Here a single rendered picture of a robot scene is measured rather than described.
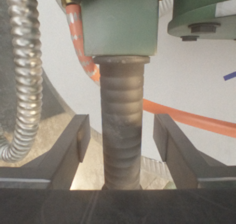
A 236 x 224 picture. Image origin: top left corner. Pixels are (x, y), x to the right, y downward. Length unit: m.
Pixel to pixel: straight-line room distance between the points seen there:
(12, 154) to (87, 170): 0.82
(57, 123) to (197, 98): 0.76
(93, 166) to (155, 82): 0.78
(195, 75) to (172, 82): 0.04
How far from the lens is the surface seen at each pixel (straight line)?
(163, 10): 0.29
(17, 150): 0.18
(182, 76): 0.28
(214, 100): 0.27
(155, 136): 0.16
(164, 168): 0.37
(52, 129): 0.91
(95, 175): 1.02
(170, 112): 0.18
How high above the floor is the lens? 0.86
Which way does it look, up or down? 49 degrees down
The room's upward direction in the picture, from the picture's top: 71 degrees clockwise
